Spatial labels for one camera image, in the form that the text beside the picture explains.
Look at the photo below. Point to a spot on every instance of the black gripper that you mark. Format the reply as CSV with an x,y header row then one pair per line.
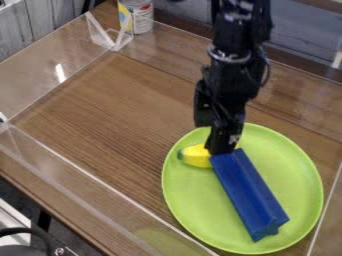
x,y
228,85

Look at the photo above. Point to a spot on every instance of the yellow toy banana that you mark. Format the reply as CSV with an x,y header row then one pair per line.
x,y
196,155

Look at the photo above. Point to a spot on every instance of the blue plastic block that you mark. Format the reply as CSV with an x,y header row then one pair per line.
x,y
256,203

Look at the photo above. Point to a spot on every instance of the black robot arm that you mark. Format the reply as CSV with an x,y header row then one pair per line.
x,y
243,28

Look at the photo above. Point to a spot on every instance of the green round plate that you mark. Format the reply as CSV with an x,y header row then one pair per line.
x,y
202,207

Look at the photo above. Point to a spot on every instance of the white yellow can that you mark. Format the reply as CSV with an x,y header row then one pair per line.
x,y
136,15

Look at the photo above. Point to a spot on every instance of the clear acrylic enclosure wall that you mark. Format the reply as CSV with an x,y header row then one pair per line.
x,y
93,116

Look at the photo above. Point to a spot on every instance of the clear acrylic corner bracket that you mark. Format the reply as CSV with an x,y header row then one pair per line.
x,y
110,38

